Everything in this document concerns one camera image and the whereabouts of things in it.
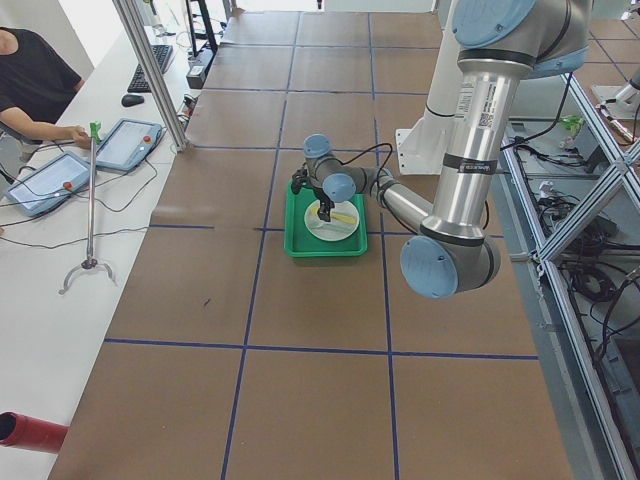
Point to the aluminium side frame rail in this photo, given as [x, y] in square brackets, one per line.
[568, 188]

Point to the clear plastic fork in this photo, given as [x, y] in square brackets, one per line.
[336, 226]

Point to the yellow plastic spoon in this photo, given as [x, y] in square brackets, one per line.
[336, 216]

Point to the white round plate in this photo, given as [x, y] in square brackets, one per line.
[346, 208]

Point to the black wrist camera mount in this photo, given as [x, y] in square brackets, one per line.
[299, 180]

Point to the black computer mouse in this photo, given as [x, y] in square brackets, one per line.
[132, 99]

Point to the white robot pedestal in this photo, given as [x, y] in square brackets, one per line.
[421, 149]

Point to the red cylinder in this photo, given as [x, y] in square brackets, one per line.
[25, 432]

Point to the far teach pendant tablet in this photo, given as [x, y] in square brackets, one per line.
[127, 144]

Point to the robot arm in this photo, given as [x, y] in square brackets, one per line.
[502, 43]

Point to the aluminium frame post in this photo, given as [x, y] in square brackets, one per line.
[134, 28]

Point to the near teach pendant tablet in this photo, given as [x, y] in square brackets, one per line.
[49, 186]

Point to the grey reacher grabber tool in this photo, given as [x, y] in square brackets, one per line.
[90, 262]

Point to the teach pendant tablet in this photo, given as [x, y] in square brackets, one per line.
[49, 186]
[127, 144]

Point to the seated person in black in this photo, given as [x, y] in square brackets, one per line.
[37, 85]

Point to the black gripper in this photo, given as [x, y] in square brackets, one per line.
[324, 206]

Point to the green plastic tray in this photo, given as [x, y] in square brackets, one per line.
[300, 243]

